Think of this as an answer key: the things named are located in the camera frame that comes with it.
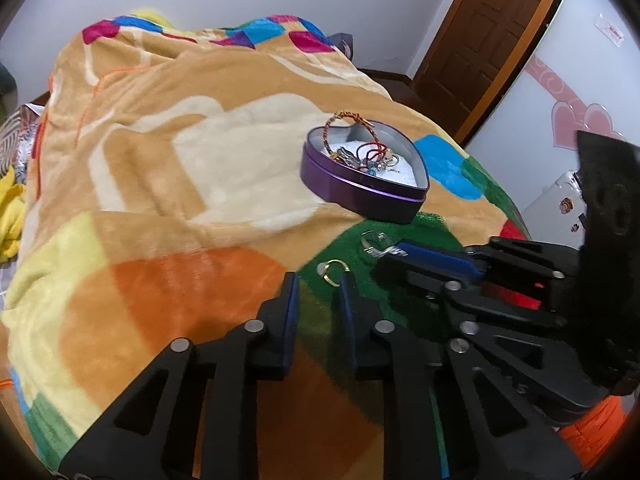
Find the yellow printed blanket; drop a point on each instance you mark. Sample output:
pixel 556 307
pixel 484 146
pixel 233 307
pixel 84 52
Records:
pixel 10 220

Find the brown wooden door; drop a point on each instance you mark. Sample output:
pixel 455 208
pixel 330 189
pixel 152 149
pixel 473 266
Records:
pixel 490 35

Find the white stickered suitcase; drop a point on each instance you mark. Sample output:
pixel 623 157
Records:
pixel 555 210

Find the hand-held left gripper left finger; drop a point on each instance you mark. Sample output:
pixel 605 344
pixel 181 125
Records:
pixel 290 320

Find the yellow pillow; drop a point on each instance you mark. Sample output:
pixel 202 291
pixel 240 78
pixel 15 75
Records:
pixel 150 16

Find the pink door sticker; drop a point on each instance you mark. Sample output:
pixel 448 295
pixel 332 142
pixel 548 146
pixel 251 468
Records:
pixel 611 32

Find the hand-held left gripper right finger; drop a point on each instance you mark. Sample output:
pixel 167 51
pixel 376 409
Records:
pixel 348 320

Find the colourful patchwork blanket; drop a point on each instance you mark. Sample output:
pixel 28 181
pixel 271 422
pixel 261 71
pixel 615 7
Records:
pixel 175 185

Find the striped cloth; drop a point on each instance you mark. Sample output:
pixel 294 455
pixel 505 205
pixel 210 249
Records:
pixel 17 135

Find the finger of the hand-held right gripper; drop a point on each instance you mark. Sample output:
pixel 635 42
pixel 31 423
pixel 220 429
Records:
pixel 440 260
pixel 410 277

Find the grey bag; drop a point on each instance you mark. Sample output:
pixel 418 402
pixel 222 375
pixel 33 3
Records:
pixel 342 45

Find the purple heart-shaped tin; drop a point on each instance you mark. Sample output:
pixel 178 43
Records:
pixel 350 190

